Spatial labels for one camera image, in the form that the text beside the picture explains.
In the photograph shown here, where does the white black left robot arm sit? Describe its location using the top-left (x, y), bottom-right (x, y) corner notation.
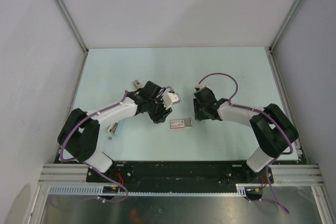
top-left (57, 81), bottom-right (180, 182)

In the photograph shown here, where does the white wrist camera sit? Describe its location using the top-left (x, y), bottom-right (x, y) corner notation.
top-left (195, 84), bottom-right (207, 90)
top-left (162, 92), bottom-right (181, 110)

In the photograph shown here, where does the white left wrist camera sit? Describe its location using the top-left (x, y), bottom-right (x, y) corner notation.
top-left (162, 92), bottom-right (181, 110)

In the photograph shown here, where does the red staple box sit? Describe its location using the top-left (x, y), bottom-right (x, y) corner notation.
top-left (170, 119), bottom-right (193, 129)

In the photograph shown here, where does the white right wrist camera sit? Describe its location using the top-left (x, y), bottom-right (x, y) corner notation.
top-left (195, 84), bottom-right (207, 90)

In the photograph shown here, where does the white slotted cable duct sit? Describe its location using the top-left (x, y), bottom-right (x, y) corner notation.
top-left (47, 183), bottom-right (263, 197)

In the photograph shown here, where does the beige black small stapler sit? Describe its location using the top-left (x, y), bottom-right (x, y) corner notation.
top-left (133, 80), bottom-right (143, 89)

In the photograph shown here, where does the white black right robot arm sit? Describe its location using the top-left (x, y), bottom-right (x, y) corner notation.
top-left (193, 85), bottom-right (299, 183)

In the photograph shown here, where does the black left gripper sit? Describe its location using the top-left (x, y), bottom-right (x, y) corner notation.
top-left (146, 95), bottom-right (172, 124)

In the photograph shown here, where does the light blue white stapler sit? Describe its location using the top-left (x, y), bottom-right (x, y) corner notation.
top-left (108, 120), bottom-right (124, 137)

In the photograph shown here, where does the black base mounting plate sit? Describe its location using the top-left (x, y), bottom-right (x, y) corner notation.
top-left (103, 161), bottom-right (273, 184)

